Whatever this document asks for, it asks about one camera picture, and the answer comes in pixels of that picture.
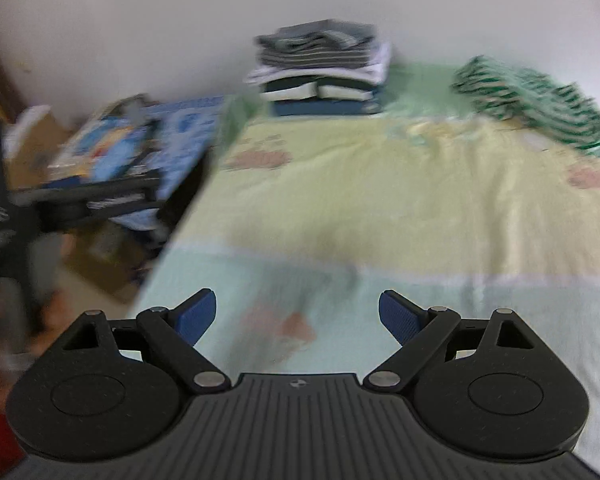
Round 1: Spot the green striped shirt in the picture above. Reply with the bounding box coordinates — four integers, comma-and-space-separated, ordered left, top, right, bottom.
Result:
452, 55, 600, 162

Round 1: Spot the blue patterned cloth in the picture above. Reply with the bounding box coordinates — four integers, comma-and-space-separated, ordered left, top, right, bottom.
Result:
47, 95, 229, 232

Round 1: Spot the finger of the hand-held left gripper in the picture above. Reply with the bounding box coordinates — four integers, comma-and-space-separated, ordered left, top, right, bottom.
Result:
41, 194, 162, 234
10, 176, 159, 207

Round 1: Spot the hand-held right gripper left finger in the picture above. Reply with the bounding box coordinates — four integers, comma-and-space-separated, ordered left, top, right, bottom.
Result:
61, 287, 232, 396

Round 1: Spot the grey striped knit sweater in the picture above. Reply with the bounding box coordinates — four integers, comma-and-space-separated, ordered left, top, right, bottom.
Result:
255, 19, 379, 69

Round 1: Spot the blue folded garment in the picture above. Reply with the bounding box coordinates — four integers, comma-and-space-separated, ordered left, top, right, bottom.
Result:
270, 85, 387, 118

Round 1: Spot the yellow green printed bed sheet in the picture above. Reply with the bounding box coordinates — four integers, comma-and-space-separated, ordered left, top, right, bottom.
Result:
130, 60, 600, 476

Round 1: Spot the dark green white folded shirt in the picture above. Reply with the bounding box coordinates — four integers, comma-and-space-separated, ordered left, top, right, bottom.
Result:
260, 76, 377, 103

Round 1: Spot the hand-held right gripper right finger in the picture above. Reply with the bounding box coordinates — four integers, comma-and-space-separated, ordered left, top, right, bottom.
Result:
363, 289, 536, 395

